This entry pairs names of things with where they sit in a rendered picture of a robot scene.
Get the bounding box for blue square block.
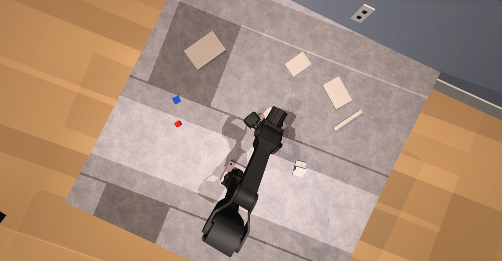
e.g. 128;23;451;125
172;96;181;104

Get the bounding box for beige rectangular bar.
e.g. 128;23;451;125
333;110;362;131

